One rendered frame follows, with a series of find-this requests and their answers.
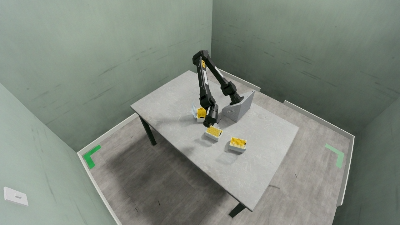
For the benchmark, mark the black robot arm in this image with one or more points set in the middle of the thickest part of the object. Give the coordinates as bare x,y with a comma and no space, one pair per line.
207,101

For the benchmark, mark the white pipette tip box with clear lid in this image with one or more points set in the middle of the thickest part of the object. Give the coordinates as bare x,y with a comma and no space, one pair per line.
194,112

